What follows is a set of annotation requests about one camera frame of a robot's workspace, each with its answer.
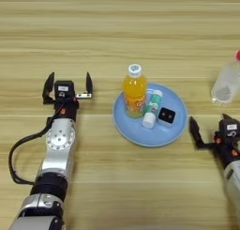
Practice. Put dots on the green white glue stick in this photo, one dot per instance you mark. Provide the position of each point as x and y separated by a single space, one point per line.
153 105

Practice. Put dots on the small black cube two dots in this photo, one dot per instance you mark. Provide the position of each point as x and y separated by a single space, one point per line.
166 115

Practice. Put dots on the blue round plate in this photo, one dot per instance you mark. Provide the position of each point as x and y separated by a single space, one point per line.
134 133

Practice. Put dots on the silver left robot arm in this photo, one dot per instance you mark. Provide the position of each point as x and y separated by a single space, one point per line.
59 146

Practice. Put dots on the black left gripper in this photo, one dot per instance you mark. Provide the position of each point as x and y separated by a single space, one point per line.
67 110

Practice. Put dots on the orange juice bottle white cap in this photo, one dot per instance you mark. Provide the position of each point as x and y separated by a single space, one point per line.
134 89

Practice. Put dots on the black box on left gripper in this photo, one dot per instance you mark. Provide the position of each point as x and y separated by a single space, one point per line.
64 89

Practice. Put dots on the clear plastic bottle red cap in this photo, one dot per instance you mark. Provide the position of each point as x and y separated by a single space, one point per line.
226 83

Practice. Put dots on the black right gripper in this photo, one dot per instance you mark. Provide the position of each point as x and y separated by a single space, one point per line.
226 150

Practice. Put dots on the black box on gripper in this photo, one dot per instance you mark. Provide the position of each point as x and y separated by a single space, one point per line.
231 129
64 89

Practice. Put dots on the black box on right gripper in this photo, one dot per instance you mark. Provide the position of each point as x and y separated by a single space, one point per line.
231 129

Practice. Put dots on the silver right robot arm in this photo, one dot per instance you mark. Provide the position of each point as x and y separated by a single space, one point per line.
232 180

